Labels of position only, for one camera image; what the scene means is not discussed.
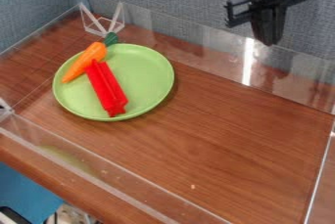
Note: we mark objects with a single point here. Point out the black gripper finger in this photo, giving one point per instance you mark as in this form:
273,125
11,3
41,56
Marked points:
262,22
278,23

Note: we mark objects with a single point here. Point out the red plastic clip object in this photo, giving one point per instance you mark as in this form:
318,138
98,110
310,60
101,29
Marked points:
108,89

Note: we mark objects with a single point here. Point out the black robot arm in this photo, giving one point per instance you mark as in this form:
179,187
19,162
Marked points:
266,14

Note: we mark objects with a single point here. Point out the green round plate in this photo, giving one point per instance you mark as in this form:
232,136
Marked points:
145,74

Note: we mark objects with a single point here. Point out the orange toy carrot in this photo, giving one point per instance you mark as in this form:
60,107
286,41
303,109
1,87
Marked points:
93,53

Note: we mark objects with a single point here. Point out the clear acrylic enclosure wall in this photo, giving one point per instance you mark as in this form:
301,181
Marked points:
235,151

